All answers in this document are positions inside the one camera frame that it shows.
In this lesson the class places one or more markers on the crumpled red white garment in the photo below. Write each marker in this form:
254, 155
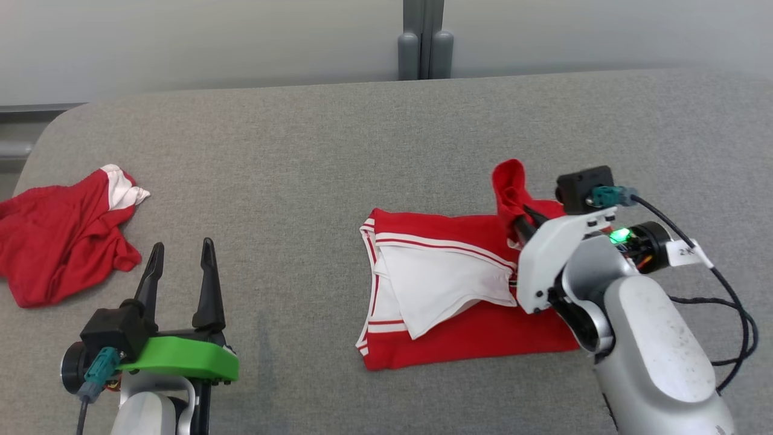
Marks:
54, 241

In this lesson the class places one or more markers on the grey metal side frame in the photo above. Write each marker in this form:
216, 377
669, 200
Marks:
36, 108

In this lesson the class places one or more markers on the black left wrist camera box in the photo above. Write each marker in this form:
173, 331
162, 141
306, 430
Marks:
115, 329

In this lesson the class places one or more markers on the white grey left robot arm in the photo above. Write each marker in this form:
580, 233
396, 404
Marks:
145, 411

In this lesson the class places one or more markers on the grey metal upright post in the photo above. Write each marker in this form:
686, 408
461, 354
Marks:
426, 36

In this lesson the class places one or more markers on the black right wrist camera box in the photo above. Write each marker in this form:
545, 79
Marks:
583, 184

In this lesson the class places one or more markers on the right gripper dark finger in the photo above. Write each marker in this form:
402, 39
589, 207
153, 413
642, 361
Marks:
523, 229
536, 215

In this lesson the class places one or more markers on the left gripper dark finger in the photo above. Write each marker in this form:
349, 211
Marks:
209, 290
151, 284

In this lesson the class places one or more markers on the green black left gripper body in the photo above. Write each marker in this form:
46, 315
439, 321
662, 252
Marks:
181, 356

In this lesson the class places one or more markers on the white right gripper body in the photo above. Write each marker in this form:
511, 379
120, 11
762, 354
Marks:
543, 260

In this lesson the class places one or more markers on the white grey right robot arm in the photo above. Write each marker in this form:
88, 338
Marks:
652, 350

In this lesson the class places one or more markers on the red white striped garment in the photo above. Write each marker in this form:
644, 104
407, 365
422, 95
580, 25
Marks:
459, 338

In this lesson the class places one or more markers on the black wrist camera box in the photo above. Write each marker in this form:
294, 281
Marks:
583, 184
115, 329

